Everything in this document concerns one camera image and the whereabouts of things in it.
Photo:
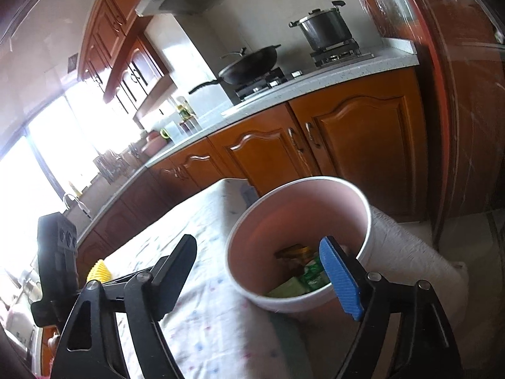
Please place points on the green packet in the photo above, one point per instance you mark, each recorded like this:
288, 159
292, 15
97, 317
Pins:
311, 276

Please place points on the speckled kitchen countertop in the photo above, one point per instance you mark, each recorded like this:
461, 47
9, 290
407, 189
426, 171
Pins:
355, 65

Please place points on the steel pot with lid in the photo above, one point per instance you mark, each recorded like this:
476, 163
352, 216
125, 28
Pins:
325, 31

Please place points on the yellow ridged object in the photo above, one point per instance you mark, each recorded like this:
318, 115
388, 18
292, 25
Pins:
98, 271

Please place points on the wooden base cabinets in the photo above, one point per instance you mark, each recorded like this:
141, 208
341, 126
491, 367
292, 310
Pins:
355, 146

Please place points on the white embossed cloth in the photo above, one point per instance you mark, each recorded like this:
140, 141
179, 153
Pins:
410, 252

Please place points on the white dotted tablecloth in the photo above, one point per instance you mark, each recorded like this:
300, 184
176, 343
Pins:
205, 323

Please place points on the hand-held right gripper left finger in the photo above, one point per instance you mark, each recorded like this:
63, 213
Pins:
173, 280

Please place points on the wooden glass door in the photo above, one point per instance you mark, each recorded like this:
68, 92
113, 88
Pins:
465, 87

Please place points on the black wok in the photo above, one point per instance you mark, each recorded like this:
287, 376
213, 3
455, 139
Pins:
252, 65

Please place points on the metal kitchen faucet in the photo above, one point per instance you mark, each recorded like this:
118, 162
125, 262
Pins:
81, 205

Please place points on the brown clay pot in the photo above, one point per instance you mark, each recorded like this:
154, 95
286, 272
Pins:
154, 144

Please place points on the green bottle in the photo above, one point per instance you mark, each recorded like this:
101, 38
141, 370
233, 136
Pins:
184, 112

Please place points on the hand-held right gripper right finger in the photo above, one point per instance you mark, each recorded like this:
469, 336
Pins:
341, 278

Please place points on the kitchen window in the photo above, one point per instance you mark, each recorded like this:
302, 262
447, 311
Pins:
47, 166

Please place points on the clear glass jars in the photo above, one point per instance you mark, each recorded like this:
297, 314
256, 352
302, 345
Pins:
110, 166

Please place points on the pink round bin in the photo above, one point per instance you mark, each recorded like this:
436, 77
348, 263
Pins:
300, 213

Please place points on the gold wrapper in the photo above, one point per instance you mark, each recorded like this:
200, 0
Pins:
296, 252

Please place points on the black gas stove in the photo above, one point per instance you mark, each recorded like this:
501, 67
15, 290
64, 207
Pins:
272, 83

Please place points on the wooden wall cabinets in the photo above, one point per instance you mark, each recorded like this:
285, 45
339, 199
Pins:
118, 8

